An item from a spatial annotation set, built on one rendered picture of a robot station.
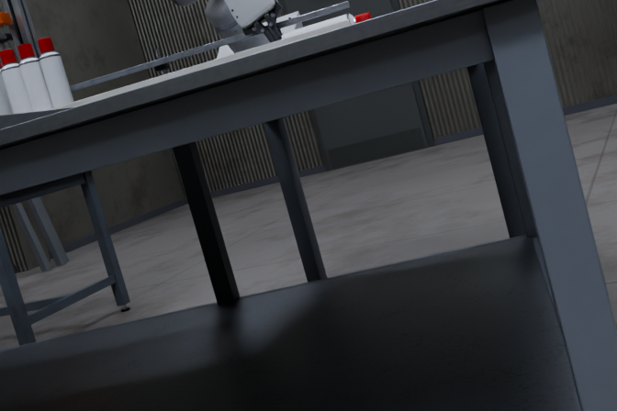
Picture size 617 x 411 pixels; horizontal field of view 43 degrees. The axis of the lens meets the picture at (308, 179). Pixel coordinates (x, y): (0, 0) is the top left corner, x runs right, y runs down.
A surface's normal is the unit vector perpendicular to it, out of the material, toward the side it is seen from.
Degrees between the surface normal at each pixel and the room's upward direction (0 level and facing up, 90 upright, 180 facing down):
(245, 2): 93
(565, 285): 90
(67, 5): 90
